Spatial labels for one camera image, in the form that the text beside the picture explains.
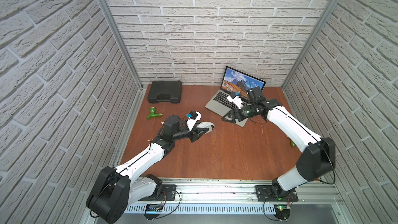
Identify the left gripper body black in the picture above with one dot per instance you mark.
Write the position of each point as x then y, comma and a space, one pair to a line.
191, 135

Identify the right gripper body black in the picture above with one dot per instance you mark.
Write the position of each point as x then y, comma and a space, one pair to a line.
241, 114

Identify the white wireless mouse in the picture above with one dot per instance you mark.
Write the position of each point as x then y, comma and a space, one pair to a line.
206, 126

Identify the silver laptop with mountain wallpaper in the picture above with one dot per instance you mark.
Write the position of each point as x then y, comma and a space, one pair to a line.
234, 84

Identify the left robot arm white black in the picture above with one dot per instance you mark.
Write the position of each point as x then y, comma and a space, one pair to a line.
117, 188

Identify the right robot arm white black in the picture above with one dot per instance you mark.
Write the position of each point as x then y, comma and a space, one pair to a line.
318, 153

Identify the green plastic toy left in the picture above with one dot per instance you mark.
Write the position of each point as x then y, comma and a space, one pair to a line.
153, 113

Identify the green plastic toy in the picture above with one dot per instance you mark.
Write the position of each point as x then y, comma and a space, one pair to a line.
292, 143
153, 113

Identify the black plastic tool case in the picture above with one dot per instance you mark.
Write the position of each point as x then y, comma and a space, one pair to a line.
165, 91

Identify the green plastic toy right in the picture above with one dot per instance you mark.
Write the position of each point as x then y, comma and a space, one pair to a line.
292, 143

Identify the left controller board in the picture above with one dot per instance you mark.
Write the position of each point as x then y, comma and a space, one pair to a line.
153, 211

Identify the controller board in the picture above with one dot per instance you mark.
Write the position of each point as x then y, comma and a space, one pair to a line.
153, 211
282, 212

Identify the right controller board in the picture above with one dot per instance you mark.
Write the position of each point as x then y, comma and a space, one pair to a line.
282, 212

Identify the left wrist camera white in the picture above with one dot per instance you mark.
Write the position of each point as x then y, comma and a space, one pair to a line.
193, 117

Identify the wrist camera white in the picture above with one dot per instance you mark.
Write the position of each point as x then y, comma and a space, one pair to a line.
234, 97
193, 117

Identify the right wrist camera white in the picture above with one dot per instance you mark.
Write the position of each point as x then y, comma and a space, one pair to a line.
234, 97

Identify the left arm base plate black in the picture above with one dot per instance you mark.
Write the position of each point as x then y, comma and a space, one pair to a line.
166, 193

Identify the aluminium rail frame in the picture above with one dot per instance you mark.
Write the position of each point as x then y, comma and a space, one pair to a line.
238, 197

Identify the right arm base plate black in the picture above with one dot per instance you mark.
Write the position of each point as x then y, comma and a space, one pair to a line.
268, 193

